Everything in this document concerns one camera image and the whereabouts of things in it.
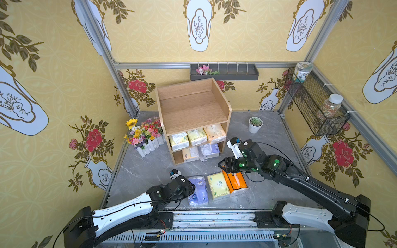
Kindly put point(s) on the black wire wall basket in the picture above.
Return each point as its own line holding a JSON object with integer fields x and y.
{"x": 309, "y": 97}

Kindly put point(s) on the wooden three-tier shelf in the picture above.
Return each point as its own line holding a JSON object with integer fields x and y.
{"x": 191, "y": 105}

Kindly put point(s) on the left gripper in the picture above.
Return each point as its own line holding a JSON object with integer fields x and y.
{"x": 188, "y": 188}

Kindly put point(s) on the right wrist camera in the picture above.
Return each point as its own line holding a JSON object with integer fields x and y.
{"x": 233, "y": 144}

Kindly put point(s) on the beige orange tissue pack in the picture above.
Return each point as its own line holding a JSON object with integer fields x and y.
{"x": 215, "y": 133}

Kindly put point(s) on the grey wall tray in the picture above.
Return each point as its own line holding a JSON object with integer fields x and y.
{"x": 228, "y": 71}

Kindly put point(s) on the pink flowers in tray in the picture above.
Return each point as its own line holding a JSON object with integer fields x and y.
{"x": 205, "y": 70}

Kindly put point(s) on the metal base rail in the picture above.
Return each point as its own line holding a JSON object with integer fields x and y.
{"x": 212, "y": 226}

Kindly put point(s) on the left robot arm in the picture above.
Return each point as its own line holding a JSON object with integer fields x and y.
{"x": 89, "y": 228}

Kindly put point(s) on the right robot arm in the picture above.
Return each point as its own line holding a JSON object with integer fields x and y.
{"x": 342, "y": 214}

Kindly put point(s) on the patterned jar white lid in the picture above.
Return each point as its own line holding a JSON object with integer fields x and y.
{"x": 302, "y": 71}

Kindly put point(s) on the white picket fence planter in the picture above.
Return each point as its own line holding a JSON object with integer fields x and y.
{"x": 150, "y": 146}

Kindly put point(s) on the purple tissue pack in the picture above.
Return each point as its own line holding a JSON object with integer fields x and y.
{"x": 200, "y": 196}

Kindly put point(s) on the artificial flower bouquet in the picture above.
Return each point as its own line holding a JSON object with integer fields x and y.
{"x": 149, "y": 130}

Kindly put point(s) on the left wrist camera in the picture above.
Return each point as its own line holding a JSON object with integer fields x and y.
{"x": 174, "y": 174}

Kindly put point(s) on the white green tissue pack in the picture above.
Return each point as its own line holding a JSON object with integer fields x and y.
{"x": 179, "y": 141}

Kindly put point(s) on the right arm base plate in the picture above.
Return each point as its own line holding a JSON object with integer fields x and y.
{"x": 269, "y": 218}

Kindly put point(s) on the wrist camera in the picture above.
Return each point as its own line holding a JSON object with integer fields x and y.
{"x": 233, "y": 144}
{"x": 174, "y": 174}

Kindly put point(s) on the pale yellow tissue pack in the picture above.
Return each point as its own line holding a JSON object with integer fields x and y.
{"x": 197, "y": 136}

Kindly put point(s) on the beige tissue pack bottom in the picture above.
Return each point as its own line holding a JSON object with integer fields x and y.
{"x": 190, "y": 154}

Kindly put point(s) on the lavender tissue pack bottom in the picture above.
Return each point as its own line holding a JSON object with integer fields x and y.
{"x": 209, "y": 151}

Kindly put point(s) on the glass jar white lid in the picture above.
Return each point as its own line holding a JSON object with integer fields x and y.
{"x": 330, "y": 106}

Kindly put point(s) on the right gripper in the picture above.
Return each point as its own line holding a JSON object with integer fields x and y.
{"x": 228, "y": 164}

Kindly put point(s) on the small potted cactus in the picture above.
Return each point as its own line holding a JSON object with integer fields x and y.
{"x": 255, "y": 124}

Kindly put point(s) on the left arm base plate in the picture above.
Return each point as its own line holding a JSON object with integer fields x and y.
{"x": 164, "y": 220}

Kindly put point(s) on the yellow green tissue pack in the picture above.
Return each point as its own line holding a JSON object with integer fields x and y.
{"x": 218, "y": 186}

